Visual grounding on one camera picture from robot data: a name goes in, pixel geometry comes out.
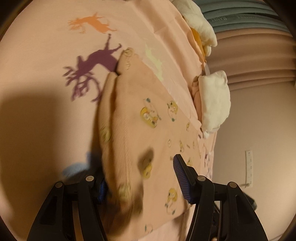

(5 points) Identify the pink printed bed sheet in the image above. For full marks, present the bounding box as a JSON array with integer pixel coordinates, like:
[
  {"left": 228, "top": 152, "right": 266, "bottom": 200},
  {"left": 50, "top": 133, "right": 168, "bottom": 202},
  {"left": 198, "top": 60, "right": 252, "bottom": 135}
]
[{"left": 0, "top": 0, "right": 216, "bottom": 241}]

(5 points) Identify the teal curtain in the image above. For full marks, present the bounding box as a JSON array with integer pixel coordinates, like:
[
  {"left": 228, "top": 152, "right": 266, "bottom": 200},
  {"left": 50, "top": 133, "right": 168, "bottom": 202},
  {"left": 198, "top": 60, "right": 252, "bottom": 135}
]
[{"left": 199, "top": 0, "right": 289, "bottom": 29}]

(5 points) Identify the white goose plush toy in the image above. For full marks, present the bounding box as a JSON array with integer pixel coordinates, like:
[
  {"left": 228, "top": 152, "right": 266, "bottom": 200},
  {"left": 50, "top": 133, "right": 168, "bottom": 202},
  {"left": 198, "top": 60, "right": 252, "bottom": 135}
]
[{"left": 172, "top": 0, "right": 218, "bottom": 63}]

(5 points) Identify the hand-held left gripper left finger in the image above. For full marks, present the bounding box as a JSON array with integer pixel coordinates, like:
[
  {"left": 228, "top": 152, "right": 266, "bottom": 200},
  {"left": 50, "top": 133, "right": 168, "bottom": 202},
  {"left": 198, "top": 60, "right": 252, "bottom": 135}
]
[{"left": 26, "top": 175, "right": 109, "bottom": 241}]

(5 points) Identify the cream white folded garment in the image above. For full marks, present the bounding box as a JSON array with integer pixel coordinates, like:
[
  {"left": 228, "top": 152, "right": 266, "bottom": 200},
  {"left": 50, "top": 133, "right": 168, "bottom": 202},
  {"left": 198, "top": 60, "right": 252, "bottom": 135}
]
[{"left": 198, "top": 70, "right": 231, "bottom": 139}]

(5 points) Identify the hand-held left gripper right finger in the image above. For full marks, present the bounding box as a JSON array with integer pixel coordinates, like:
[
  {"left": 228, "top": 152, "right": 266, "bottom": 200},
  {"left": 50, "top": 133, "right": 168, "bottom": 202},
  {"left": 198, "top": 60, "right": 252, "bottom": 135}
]
[{"left": 173, "top": 154, "right": 270, "bottom": 241}]

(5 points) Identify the pink cartoon print shirt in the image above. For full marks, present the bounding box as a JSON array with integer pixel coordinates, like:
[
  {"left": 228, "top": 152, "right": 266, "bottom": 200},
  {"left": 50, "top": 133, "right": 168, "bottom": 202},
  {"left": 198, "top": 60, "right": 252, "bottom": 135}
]
[{"left": 98, "top": 47, "right": 204, "bottom": 241}]

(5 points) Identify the pink folded garment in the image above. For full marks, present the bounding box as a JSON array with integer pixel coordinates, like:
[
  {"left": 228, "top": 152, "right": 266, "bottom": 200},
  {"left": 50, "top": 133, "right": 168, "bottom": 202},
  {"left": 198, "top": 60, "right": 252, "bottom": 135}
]
[{"left": 191, "top": 75, "right": 205, "bottom": 121}]

